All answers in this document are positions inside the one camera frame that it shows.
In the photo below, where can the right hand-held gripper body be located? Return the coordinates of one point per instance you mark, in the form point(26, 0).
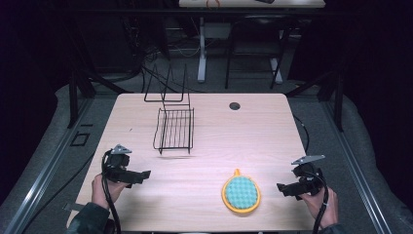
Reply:
point(310, 182)

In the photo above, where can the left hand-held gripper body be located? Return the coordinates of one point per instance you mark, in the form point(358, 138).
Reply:
point(117, 161)

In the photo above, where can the person's right hand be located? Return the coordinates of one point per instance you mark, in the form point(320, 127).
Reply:
point(319, 208)

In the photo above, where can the person's left hand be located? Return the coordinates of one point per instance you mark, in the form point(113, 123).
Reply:
point(100, 191)

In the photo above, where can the teal sponge with orange rim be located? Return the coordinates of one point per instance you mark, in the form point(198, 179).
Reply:
point(242, 193)

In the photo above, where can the black metal stand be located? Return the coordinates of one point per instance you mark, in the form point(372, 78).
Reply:
point(74, 97)
point(337, 97)

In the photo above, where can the white desk leg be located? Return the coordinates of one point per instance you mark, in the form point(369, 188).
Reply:
point(202, 61)

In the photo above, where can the black chair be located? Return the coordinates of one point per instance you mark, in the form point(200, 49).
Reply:
point(256, 35)

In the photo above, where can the aluminium rail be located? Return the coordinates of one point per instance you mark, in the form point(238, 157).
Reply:
point(354, 162)
point(48, 169)

